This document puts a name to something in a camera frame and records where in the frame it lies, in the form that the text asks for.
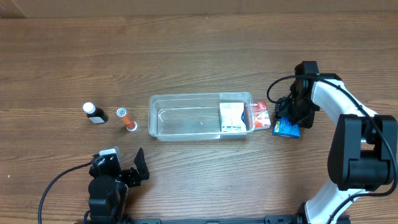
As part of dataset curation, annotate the blue medicine box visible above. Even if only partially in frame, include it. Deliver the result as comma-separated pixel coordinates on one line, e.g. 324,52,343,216
272,117,300,139

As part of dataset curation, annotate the orange tablet tube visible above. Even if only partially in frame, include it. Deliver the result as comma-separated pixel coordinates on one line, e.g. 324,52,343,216
116,108,137,132

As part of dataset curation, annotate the red medicine box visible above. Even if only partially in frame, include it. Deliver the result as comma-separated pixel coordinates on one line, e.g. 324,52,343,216
253,101,271,130

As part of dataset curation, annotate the white medicine box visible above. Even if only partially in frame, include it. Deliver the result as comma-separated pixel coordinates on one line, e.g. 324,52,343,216
220,102,247,133

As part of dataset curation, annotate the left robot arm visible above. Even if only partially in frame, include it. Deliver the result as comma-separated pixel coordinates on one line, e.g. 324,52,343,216
88,147,150,224

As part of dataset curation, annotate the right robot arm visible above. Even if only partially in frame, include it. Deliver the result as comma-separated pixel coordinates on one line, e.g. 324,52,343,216
264,61,397,224

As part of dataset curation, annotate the clear plastic container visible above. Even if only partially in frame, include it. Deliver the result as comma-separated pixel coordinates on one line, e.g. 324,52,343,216
148,92,255,141

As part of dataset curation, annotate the dark bottle white cap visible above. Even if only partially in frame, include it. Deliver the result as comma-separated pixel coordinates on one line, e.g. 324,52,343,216
82,102,108,124

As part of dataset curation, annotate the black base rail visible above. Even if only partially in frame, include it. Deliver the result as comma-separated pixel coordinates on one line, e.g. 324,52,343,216
74,214,352,224

